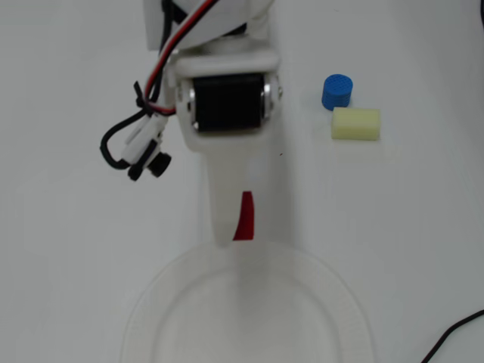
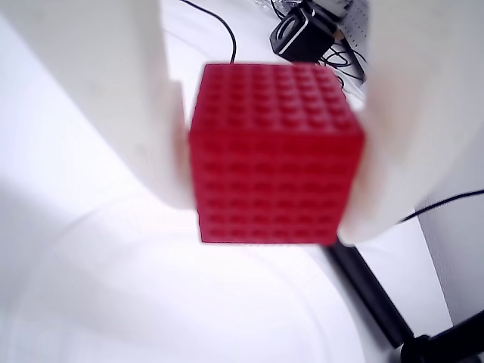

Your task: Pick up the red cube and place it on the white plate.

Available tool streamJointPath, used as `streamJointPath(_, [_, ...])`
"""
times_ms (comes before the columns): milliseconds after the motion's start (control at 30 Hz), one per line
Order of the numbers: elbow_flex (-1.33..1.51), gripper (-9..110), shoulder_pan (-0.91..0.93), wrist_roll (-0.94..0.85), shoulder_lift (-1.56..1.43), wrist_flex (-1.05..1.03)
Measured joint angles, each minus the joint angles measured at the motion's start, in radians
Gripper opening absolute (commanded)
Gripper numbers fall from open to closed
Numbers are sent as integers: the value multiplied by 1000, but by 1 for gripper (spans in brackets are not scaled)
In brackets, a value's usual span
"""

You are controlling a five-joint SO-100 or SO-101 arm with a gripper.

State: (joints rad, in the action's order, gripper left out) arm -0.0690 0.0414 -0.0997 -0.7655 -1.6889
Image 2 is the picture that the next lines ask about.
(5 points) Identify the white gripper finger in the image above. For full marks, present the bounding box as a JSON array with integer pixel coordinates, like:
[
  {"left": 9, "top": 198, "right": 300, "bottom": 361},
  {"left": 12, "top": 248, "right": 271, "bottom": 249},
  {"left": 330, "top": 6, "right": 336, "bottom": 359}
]
[
  {"left": 0, "top": 0, "right": 198, "bottom": 210},
  {"left": 337, "top": 0, "right": 484, "bottom": 245}
]

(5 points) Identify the red studded block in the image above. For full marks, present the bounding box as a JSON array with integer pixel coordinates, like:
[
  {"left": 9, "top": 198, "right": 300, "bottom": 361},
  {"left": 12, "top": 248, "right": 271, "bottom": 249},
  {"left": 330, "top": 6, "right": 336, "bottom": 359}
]
[{"left": 188, "top": 63, "right": 367, "bottom": 247}]

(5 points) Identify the thin black cable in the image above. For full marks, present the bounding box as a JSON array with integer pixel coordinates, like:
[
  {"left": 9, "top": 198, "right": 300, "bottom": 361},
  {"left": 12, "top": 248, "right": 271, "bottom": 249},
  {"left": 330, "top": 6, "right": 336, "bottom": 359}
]
[{"left": 179, "top": 0, "right": 237, "bottom": 65}]

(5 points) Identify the white bin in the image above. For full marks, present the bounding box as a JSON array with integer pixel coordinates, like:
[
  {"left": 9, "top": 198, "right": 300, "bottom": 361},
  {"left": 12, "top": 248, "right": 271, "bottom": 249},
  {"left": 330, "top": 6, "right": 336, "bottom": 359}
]
[{"left": 203, "top": 241, "right": 379, "bottom": 363}]

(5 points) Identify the black cube speaker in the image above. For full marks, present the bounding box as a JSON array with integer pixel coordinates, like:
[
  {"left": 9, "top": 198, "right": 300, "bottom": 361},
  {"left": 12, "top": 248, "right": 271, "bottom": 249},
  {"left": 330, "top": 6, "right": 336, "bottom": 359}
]
[{"left": 268, "top": 6, "right": 338, "bottom": 64}]

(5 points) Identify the tangled black cable bundle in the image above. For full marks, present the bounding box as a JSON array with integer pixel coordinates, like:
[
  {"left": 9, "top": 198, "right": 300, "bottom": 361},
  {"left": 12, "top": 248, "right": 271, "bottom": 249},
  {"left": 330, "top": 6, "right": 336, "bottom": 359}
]
[{"left": 317, "top": 36, "right": 368, "bottom": 90}]

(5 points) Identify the black clamp base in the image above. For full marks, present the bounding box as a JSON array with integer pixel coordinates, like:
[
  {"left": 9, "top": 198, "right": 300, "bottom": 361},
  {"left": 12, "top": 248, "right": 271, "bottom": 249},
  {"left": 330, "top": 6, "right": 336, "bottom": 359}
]
[{"left": 399, "top": 309, "right": 484, "bottom": 363}]

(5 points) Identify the black metal stand bar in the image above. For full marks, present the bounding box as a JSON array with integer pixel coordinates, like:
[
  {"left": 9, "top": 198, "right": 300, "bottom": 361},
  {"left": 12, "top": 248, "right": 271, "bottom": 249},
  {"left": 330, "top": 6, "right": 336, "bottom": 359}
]
[{"left": 324, "top": 244, "right": 416, "bottom": 349}]

